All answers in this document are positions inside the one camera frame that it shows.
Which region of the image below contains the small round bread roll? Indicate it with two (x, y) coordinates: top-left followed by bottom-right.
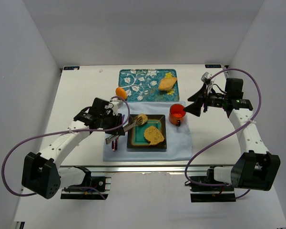
(136, 114), (148, 125)

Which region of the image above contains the brown bread slice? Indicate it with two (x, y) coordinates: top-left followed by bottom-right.
(144, 126), (165, 146)

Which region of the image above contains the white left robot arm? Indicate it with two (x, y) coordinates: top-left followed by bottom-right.
(21, 96), (126, 199)

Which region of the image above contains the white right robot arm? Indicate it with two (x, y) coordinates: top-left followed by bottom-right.
(184, 77), (281, 191)

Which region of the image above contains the orange black mug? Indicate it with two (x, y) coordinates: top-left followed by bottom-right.
(169, 104), (186, 127)

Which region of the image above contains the blue corner label right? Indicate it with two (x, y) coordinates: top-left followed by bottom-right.
(204, 64), (222, 68)

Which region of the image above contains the blue corner label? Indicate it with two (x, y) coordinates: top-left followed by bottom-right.
(63, 66), (80, 71)
(204, 64), (222, 68)

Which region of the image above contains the light blue cloth napkin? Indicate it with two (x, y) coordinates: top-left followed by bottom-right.
(103, 102), (192, 162)

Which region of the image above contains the square green black plate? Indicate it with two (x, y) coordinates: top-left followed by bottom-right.
(127, 114), (167, 151)

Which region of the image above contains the teal floral tray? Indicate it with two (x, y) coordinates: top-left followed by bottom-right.
(118, 69), (180, 102)

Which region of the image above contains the blue corner label left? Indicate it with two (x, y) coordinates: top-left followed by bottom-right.
(63, 66), (80, 71)

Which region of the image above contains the white foam board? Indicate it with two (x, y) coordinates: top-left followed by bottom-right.
(15, 173), (286, 229)

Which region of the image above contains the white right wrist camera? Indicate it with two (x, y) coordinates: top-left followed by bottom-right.
(201, 72), (212, 84)

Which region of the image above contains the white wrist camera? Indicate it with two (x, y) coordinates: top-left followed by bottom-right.
(201, 72), (212, 84)
(107, 99), (123, 115)

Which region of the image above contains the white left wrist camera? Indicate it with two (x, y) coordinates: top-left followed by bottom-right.
(107, 99), (123, 115)

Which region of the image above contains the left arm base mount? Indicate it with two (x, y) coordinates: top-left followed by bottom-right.
(59, 167), (111, 200)

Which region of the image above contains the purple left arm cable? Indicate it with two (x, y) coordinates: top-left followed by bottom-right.
(1, 95), (131, 200)

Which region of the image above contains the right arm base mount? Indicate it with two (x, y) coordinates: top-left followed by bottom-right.
(184, 168), (236, 203)

